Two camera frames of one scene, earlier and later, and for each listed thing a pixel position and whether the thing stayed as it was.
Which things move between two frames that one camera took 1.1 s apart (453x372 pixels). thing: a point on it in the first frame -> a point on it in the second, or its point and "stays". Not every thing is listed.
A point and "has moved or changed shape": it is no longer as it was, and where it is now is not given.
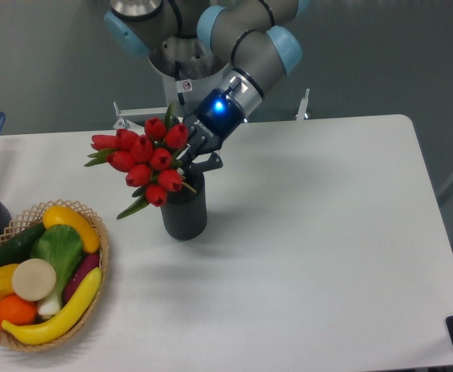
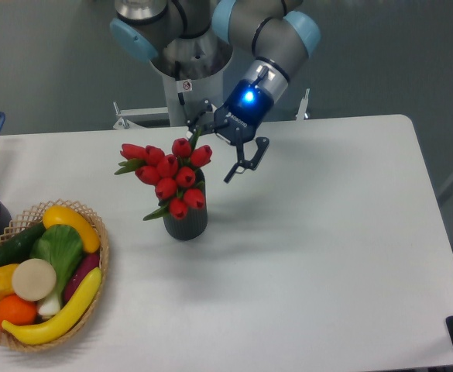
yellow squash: [62, 215] stays
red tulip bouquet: [150, 160] has moved or changed shape
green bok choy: [60, 246] stays
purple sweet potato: [85, 263] stays
